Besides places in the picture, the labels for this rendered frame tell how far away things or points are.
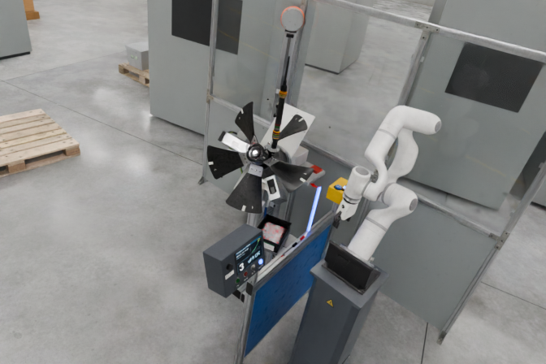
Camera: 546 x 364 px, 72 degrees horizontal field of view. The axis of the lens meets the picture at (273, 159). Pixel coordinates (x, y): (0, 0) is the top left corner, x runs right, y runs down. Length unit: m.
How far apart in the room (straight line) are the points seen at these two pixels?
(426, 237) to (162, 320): 1.90
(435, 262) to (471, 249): 0.28
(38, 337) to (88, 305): 0.32
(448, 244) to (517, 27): 2.30
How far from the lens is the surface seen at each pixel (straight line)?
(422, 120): 1.87
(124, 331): 2.90
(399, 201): 1.93
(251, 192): 2.29
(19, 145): 4.63
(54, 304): 3.13
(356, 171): 1.71
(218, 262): 1.55
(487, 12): 4.30
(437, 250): 2.89
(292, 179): 2.17
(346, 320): 2.08
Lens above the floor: 2.38
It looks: 31 degrees down
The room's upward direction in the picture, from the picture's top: 10 degrees clockwise
